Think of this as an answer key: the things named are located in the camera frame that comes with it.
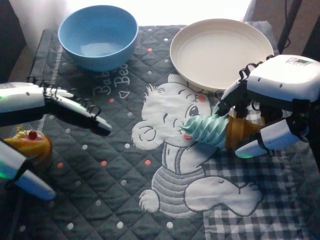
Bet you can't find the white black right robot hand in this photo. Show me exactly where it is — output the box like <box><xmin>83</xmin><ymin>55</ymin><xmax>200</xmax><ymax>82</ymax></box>
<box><xmin>213</xmin><ymin>54</ymin><xmax>320</xmax><ymax>160</ymax></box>

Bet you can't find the blue bowl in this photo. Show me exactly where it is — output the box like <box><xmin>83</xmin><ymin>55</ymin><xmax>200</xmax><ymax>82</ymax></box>
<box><xmin>57</xmin><ymin>5</ymin><xmax>140</xmax><ymax>72</ymax></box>

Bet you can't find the toy mint ice cream cone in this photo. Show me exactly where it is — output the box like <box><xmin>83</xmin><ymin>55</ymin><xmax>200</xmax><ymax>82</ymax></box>
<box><xmin>178</xmin><ymin>113</ymin><xmax>262</xmax><ymax>152</ymax></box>

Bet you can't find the toy cake with fruit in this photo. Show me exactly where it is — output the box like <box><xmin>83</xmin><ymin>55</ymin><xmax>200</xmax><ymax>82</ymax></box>
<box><xmin>3</xmin><ymin>124</ymin><xmax>53</xmax><ymax>173</ymax></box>

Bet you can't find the black tripod stand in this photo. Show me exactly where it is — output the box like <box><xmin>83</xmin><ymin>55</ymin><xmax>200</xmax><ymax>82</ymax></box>
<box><xmin>276</xmin><ymin>0</ymin><xmax>320</xmax><ymax>58</ymax></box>

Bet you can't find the grey quilt with bear print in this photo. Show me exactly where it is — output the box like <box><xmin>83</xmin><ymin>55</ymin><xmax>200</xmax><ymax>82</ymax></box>
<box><xmin>0</xmin><ymin>21</ymin><xmax>320</xmax><ymax>240</ymax></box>

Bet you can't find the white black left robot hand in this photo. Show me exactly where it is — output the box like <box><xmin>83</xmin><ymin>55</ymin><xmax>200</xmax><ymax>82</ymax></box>
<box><xmin>0</xmin><ymin>81</ymin><xmax>113</xmax><ymax>201</ymax></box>

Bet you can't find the cream plate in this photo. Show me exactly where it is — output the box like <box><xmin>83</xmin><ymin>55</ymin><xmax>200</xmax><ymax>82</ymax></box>
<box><xmin>169</xmin><ymin>18</ymin><xmax>275</xmax><ymax>93</ymax></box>

